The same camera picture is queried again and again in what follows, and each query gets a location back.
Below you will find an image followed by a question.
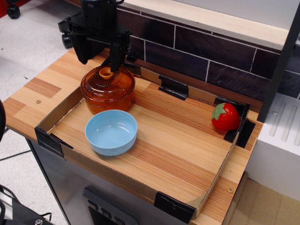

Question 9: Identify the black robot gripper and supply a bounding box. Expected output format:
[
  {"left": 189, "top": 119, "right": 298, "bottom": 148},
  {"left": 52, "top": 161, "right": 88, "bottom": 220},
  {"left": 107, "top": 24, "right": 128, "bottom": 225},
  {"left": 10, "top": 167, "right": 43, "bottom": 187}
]
[{"left": 65, "top": 0, "right": 130, "bottom": 72}]

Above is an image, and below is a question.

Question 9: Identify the amber glass pot lid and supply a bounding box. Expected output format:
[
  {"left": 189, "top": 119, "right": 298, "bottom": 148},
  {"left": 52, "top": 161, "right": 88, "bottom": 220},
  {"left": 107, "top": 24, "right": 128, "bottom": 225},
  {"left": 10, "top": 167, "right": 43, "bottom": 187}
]
[{"left": 81, "top": 66, "right": 135, "bottom": 101}]

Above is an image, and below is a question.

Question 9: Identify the black office chair base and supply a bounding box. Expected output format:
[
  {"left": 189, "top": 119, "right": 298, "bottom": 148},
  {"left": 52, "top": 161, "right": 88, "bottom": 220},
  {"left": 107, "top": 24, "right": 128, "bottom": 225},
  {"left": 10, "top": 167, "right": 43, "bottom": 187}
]
[{"left": 58, "top": 12, "right": 82, "bottom": 49}]

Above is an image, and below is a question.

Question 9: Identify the light blue bowl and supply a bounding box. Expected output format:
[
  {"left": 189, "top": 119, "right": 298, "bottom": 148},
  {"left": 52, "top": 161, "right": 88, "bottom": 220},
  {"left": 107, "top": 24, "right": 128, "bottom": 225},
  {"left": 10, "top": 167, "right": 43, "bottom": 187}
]
[{"left": 85, "top": 110, "right": 138, "bottom": 156}]

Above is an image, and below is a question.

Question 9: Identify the black caster wheel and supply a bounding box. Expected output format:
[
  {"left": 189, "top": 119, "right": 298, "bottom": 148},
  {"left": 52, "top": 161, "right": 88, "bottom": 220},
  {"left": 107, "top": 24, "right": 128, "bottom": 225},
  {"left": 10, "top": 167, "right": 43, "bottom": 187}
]
[{"left": 7, "top": 4, "right": 21, "bottom": 19}]

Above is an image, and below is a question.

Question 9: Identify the red toy strawberry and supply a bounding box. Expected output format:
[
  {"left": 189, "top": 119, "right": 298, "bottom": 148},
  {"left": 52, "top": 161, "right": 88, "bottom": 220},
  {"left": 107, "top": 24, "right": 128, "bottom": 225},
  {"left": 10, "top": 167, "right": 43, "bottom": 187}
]
[{"left": 211, "top": 103, "right": 241, "bottom": 131}]

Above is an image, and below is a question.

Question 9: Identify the cardboard fence with black tape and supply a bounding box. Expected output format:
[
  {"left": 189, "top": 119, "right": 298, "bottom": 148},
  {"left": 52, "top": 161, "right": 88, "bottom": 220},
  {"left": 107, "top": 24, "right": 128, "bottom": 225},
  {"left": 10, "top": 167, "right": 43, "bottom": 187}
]
[{"left": 34, "top": 55, "right": 256, "bottom": 224}]

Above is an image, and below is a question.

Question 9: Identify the grey oven control panel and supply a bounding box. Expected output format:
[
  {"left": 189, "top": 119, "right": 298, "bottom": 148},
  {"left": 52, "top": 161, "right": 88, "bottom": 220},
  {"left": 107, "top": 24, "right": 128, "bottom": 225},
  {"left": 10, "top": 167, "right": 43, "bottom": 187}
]
[{"left": 82, "top": 188, "right": 139, "bottom": 225}]

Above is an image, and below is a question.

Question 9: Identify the black equipment bottom left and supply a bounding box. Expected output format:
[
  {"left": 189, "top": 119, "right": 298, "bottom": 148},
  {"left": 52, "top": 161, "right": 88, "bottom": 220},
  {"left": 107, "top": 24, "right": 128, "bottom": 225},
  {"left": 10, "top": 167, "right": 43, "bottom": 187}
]
[{"left": 5, "top": 200, "right": 53, "bottom": 225}]

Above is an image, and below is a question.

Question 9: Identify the white toy sink unit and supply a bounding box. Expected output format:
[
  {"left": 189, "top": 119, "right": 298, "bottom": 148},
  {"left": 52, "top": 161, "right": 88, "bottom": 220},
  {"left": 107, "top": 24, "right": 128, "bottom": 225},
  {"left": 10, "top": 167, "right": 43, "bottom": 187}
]
[{"left": 246, "top": 93, "right": 300, "bottom": 200}]

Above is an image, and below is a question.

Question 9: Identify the black upright post left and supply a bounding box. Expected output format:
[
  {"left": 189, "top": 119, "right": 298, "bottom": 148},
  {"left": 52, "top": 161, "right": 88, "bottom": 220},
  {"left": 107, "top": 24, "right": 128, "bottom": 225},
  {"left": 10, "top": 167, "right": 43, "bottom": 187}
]
[{"left": 79, "top": 0, "right": 111, "bottom": 60}]

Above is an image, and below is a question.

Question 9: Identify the black cable bottom left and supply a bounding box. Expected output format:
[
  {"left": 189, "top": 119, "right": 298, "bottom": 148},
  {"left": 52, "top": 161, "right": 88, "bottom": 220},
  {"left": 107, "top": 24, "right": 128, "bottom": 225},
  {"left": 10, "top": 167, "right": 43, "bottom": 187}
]
[{"left": 0, "top": 184, "right": 15, "bottom": 225}]

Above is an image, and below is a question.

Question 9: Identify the dark grey upright post right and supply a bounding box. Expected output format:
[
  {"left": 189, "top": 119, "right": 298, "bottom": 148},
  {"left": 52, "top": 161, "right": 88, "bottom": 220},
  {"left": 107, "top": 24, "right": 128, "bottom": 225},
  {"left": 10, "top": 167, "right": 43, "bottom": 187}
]
[{"left": 257, "top": 5, "right": 300, "bottom": 123}]

